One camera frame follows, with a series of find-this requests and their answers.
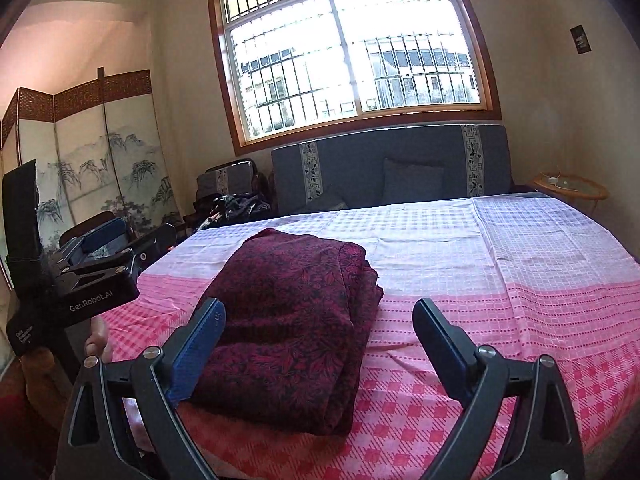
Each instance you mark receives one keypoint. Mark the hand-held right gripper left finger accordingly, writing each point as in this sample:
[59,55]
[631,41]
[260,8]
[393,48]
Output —
[200,351]

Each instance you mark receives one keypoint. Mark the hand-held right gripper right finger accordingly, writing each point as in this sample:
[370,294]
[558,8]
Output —
[440,345]

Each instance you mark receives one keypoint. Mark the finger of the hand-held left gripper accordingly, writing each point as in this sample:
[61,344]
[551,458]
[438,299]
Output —
[155,245]

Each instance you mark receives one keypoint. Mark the maroon patterned sweater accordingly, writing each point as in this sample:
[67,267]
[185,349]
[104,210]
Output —
[300,320]

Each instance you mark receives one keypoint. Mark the dark patterned clothes pile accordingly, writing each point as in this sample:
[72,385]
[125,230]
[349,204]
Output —
[235,210]

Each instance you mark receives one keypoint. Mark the person's left hand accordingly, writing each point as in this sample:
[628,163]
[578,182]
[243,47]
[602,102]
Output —
[97,336]

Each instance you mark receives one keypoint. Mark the wooden chair with blue cushion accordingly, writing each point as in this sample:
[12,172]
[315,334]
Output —
[107,235]

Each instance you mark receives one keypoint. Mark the pink checked bed blanket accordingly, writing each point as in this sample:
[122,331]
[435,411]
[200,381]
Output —
[475,270]

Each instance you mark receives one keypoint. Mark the wooden armchair with grey cushion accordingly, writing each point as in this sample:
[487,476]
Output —
[227,177]

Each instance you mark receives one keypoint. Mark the painted folding screen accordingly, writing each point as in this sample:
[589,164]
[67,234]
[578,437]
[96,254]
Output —
[100,160]

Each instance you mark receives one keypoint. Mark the grey sofa with patterned stripes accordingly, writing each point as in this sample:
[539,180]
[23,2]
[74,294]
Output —
[360,160]

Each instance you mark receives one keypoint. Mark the round wooden side table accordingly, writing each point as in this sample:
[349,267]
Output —
[575,192]

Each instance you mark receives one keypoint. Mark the wooden framed barred window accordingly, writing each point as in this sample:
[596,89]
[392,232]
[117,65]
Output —
[350,50]

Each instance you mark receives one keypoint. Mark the black wall switch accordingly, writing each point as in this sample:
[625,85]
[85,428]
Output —
[580,40]

